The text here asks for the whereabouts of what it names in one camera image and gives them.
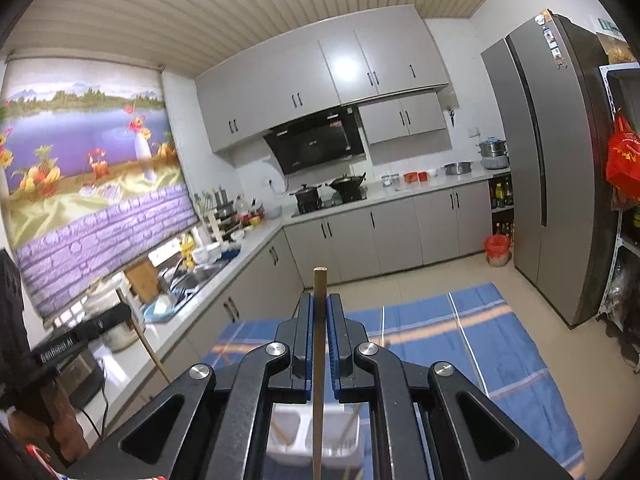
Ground scenic window blind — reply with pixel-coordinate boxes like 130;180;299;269
1;58;196;320

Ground grey refrigerator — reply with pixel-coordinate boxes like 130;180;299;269
482;10;616;328

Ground white utensil holder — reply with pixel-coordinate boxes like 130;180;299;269
267;403;364;469

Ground red plastic bag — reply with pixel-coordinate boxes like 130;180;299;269
605;108;640;202

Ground white rice cooker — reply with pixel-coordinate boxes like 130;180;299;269
81;278;147;354

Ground black power cable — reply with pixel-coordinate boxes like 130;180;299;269
77;389;112;449

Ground long wooden chopstick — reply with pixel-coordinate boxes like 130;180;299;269
116;289;171;384

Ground red trash bin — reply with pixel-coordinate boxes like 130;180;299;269
484;234;511;268

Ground person left hand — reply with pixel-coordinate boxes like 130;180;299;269
8;382;89;462

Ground grey lower cabinets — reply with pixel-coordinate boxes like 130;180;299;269
98;179;494;441

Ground silver black toaster appliance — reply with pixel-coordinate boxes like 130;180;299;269
58;348;105;410

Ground steel sink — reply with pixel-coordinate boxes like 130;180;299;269
158;258;229;301

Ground steel steamer pot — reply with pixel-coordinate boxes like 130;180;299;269
478;136;510;170

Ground black cooking pot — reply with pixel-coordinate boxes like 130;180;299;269
292;184;322;214

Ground black wok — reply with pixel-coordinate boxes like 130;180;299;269
328;174;366;203

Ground metal storage shelf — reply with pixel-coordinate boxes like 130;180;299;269
597;62;639;373

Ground blue plaid tablecloth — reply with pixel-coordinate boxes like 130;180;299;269
204;283;586;479

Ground grey upper cabinets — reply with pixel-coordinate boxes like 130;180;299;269
195;6;449;152

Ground white dish rack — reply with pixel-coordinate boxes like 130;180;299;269
193;186;242;243

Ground grey cabinets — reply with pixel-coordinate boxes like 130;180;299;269
98;179;494;441
195;6;449;152

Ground black range hood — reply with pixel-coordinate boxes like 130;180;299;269
264;107;364;176

